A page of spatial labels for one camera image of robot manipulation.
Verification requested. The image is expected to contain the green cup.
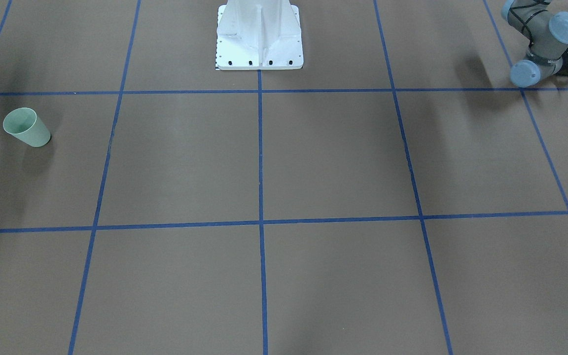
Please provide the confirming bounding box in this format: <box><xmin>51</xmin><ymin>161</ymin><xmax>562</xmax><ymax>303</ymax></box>
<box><xmin>2</xmin><ymin>107</ymin><xmax>51</xmax><ymax>147</ymax></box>

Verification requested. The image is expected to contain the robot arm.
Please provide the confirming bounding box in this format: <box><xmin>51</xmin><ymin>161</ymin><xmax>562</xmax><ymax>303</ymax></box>
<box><xmin>501</xmin><ymin>0</ymin><xmax>568</xmax><ymax>88</ymax></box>

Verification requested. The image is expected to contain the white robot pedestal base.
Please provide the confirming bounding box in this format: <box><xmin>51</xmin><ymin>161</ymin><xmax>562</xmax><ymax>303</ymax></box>
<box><xmin>215</xmin><ymin>0</ymin><xmax>304</xmax><ymax>71</ymax></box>

